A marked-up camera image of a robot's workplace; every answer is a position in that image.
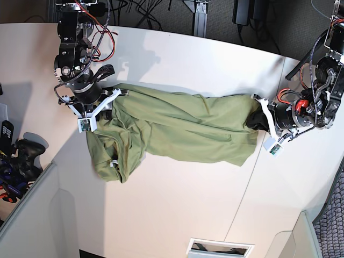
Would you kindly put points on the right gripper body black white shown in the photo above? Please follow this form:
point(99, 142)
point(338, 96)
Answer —
point(89, 98)

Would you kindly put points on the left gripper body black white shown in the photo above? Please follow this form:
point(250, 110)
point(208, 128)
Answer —
point(285, 119)

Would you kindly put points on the green t-shirt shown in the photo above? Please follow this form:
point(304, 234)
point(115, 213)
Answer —
point(178, 125)

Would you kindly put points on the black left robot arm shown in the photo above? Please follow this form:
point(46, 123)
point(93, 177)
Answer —
point(320, 74)

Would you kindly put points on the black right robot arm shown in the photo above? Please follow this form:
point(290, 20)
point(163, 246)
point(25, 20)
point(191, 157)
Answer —
point(82, 27)

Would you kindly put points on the black game controller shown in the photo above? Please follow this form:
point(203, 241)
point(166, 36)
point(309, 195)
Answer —
point(28, 151)

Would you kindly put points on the black remote control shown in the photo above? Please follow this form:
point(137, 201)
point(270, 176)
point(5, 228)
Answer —
point(7, 130)

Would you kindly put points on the white paper sheet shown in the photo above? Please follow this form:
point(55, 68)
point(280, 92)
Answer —
point(3, 112)

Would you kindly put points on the blue orange clamp tools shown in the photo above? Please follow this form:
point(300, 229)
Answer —
point(14, 180)

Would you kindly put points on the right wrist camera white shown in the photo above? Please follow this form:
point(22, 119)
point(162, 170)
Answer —
point(87, 124)

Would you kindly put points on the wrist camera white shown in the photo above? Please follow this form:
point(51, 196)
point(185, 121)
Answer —
point(87, 124)
point(273, 147)

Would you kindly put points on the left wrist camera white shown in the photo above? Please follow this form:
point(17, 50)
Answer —
point(273, 147)

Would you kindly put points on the aluminium frame post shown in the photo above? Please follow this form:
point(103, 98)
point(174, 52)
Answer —
point(200, 18)

